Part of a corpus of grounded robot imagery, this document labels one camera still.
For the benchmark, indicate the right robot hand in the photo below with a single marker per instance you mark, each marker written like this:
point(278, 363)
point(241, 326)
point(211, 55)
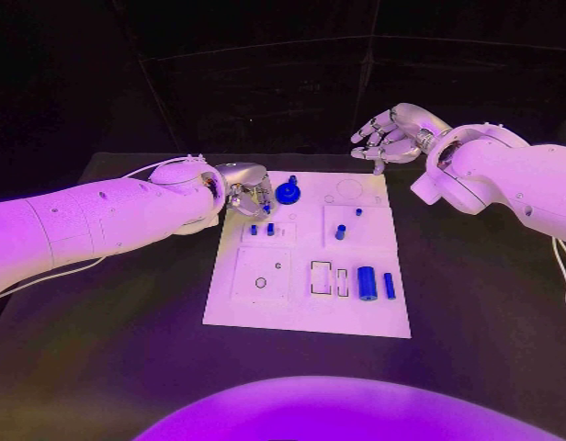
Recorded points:
point(406, 134)

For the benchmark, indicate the white task board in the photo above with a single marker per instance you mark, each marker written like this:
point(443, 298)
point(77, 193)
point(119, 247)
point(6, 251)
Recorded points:
point(306, 262)

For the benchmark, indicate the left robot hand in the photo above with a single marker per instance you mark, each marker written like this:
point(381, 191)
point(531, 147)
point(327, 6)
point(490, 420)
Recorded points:
point(247, 182)

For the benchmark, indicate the thick blue cylinder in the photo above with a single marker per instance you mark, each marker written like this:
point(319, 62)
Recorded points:
point(367, 283)

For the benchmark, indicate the blue gear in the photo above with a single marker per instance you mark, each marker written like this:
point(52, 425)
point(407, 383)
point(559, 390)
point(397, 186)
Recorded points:
point(288, 193)

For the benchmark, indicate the thin blue cylinder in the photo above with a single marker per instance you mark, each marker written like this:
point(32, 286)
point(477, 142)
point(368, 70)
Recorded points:
point(390, 285)

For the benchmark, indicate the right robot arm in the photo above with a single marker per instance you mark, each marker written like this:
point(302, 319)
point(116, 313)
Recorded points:
point(520, 182)

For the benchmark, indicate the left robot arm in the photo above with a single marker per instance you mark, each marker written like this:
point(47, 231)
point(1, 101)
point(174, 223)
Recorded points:
point(89, 220)

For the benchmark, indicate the blue plug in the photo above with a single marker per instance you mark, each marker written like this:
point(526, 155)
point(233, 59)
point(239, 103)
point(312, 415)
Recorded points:
point(270, 229)

